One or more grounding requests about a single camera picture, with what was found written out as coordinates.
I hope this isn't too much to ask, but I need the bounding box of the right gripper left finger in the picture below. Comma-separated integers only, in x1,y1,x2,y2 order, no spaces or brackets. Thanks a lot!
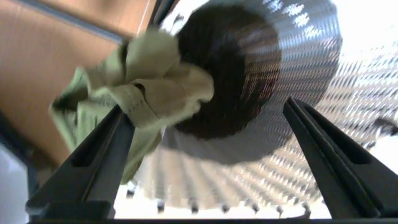
25,104,136,219

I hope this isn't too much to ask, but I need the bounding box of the green long-sleeved shirt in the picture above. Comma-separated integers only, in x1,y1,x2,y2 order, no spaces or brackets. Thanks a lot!
49,27,215,185

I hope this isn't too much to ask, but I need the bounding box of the white laundry basket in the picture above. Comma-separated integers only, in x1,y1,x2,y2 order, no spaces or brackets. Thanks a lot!
126,0,398,218

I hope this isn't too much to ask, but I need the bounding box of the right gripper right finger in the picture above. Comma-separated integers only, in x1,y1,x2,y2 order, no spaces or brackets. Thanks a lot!
282,96,398,219

